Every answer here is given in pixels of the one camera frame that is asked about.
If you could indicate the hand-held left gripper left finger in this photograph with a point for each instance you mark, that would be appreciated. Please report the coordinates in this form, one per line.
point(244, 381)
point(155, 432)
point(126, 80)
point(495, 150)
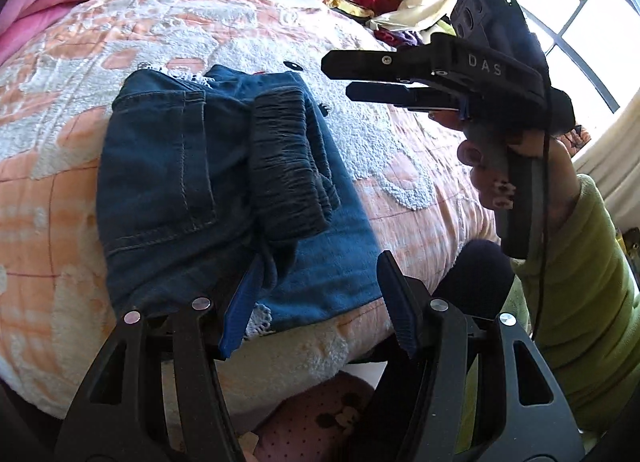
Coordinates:
point(240, 312)

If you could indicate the person's right forearm green sleeve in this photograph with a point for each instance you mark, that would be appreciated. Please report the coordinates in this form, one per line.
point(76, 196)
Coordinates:
point(590, 292)

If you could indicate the blue denim jeans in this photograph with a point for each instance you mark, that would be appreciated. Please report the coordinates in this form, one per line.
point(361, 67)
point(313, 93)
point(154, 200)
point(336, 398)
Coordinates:
point(165, 182)

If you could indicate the person's right hand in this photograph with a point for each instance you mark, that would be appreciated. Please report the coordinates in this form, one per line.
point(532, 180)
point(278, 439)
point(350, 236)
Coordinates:
point(480, 177)

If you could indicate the pink dotted slipper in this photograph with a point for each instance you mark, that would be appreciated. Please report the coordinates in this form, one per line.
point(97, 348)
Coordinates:
point(310, 412)

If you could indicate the orange white printed blanket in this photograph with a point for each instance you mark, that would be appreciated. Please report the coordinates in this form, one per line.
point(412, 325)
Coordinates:
point(60, 252)

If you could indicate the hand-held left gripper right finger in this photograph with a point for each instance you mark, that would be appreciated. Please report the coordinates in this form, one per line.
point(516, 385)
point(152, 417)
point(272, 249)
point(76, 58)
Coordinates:
point(400, 312)

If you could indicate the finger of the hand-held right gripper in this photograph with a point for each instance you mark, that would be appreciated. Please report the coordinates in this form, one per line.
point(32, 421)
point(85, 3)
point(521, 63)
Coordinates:
point(375, 61)
point(385, 92)

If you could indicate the window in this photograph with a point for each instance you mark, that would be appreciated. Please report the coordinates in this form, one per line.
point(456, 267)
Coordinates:
point(575, 7)

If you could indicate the person's leg in black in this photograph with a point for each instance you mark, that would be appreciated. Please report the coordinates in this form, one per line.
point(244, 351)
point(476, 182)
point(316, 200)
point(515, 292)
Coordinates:
point(475, 272)

